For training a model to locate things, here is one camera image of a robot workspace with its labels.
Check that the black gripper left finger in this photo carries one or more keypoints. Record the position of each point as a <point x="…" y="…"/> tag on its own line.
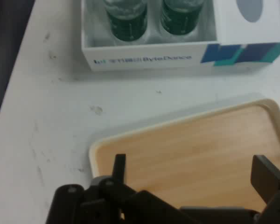
<point x="102" y="203"/>

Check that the green label water bottle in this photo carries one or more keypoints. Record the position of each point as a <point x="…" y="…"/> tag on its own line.
<point x="127" y="21"/>
<point x="180" y="16"/>

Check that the bamboo tray with white rim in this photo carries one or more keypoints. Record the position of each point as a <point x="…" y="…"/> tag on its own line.
<point x="189" y="151"/>

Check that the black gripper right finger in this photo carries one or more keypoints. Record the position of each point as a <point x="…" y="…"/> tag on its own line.
<point x="268" y="179"/>

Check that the white blue cardboard box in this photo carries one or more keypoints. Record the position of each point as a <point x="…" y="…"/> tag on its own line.
<point x="154" y="59"/>

